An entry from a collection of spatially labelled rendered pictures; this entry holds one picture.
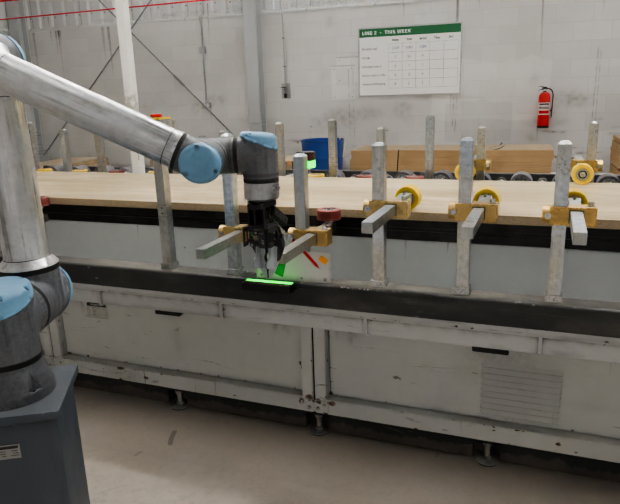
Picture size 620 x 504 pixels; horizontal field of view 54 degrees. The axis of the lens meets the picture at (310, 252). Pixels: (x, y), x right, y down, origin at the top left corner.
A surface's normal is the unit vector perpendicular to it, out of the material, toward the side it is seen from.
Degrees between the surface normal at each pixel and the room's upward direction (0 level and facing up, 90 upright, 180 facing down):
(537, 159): 90
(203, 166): 92
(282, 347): 90
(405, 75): 90
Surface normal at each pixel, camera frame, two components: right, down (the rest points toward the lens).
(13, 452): 0.19, 0.25
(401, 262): -0.36, 0.25
